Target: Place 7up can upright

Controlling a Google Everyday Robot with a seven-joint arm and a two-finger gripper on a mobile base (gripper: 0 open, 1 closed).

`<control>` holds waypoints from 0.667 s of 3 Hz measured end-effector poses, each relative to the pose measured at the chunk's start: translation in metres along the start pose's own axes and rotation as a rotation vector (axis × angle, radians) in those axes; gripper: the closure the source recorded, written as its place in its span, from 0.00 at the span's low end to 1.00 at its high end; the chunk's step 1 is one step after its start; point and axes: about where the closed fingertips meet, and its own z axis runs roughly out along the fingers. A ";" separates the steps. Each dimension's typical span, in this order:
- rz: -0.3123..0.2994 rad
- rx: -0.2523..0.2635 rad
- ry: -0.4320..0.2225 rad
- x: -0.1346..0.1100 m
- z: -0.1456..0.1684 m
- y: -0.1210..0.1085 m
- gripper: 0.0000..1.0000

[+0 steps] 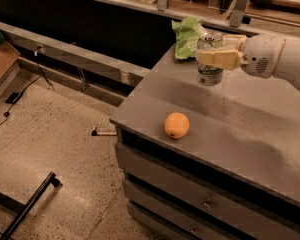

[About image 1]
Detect grey drawer cabinet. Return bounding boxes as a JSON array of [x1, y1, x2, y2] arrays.
[[112, 52, 300, 240]]

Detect grey metal bracket right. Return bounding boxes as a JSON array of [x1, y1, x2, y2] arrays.
[[229, 0, 249, 28]]

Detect green chip bag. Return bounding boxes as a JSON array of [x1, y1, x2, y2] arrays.
[[171, 17, 202, 60]]

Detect black metal floor bar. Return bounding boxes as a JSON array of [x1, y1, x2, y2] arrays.
[[0, 172, 62, 240]]

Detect black power adapter with cable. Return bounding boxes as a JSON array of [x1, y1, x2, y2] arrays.
[[0, 44, 54, 130]]

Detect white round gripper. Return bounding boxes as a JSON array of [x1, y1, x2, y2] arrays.
[[195, 34, 286, 78]]

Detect orange fruit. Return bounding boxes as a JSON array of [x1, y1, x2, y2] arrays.
[[164, 112, 190, 139]]

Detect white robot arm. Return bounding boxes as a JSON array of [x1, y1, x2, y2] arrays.
[[195, 35, 300, 91]]

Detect silver green 7up can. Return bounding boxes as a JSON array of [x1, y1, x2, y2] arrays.
[[197, 32, 223, 86]]

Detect cardboard box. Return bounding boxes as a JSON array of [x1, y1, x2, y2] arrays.
[[0, 41, 20, 97]]

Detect grey low shelf rail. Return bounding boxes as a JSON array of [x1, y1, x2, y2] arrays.
[[0, 22, 150, 106]]

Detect small wooden stick on floor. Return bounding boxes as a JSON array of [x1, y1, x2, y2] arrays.
[[91, 126, 117, 136]]

